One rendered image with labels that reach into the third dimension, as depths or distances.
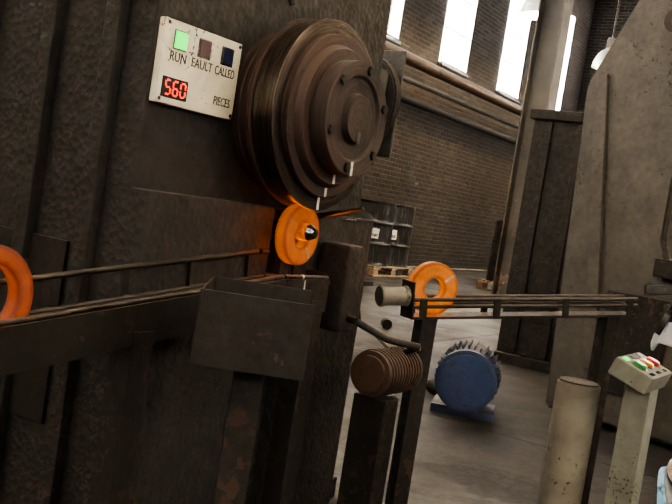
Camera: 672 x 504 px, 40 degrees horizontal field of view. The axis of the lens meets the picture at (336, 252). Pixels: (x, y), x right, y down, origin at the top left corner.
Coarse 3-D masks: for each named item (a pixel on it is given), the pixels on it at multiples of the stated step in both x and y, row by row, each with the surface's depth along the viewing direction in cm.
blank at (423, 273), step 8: (424, 264) 265; (432, 264) 264; (440, 264) 265; (416, 272) 263; (424, 272) 263; (432, 272) 264; (440, 272) 265; (448, 272) 266; (416, 280) 263; (424, 280) 264; (440, 280) 267; (448, 280) 267; (456, 280) 268; (416, 288) 263; (424, 288) 264; (440, 288) 269; (448, 288) 267; (456, 288) 268; (416, 296) 263; (424, 296) 264; (440, 296) 267; (448, 296) 267; (416, 304) 264; (432, 312) 266; (440, 312) 267
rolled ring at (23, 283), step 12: (0, 252) 154; (12, 252) 156; (0, 264) 155; (12, 264) 157; (24, 264) 159; (12, 276) 158; (24, 276) 159; (12, 288) 160; (24, 288) 160; (12, 300) 160; (24, 300) 160; (12, 312) 159; (24, 312) 160
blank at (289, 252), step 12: (288, 216) 225; (300, 216) 228; (312, 216) 233; (276, 228) 225; (288, 228) 224; (276, 240) 225; (288, 240) 225; (300, 240) 234; (312, 240) 234; (288, 252) 226; (300, 252) 231; (312, 252) 235; (300, 264) 232
